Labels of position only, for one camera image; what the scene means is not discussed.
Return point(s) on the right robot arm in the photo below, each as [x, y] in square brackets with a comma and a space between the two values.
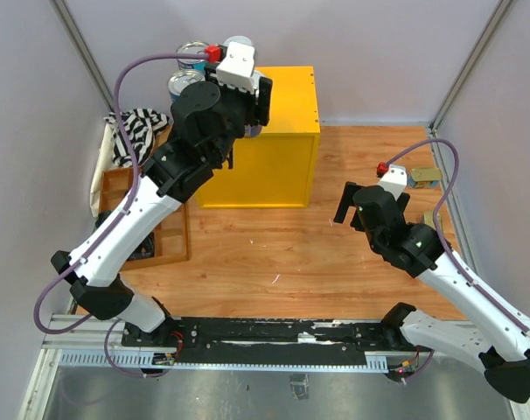
[498, 348]

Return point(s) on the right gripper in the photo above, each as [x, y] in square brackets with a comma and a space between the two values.
[351, 187]

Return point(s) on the black rolled cloth lower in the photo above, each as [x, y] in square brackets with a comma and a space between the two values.
[146, 249]

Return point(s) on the gold oval tin can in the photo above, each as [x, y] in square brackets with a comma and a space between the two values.
[427, 219]

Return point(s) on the black white striped cloth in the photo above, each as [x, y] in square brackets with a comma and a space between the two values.
[142, 126]

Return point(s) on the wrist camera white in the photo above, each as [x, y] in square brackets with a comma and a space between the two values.
[232, 68]
[393, 178]

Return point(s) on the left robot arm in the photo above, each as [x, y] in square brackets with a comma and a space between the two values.
[167, 180]

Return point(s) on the dark blue tin can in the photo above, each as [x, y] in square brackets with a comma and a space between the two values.
[181, 80]

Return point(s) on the colourful tall can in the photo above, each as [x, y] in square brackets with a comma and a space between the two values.
[254, 128]

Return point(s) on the yellow wooden box counter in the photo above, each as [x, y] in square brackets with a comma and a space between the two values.
[275, 168]

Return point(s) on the blue yellow rolled cloth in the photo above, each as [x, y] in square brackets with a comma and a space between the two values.
[101, 218]

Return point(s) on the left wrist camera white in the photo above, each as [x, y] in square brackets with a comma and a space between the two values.
[232, 68]

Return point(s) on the gold rectangular tin can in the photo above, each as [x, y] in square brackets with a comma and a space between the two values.
[424, 177]

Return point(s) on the white lid clear jar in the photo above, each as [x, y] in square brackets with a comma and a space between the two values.
[238, 40]

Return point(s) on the wooden compartment tray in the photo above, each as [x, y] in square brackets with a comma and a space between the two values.
[171, 235]

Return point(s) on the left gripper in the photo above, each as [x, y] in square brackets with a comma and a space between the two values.
[250, 99]

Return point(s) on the white cloth roll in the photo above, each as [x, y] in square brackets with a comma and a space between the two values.
[104, 163]

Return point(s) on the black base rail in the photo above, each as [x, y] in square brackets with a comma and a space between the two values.
[269, 341]

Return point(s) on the blue label tin can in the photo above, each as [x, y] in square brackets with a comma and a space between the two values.
[192, 55]

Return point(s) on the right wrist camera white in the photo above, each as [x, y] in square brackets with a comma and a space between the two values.
[393, 178]

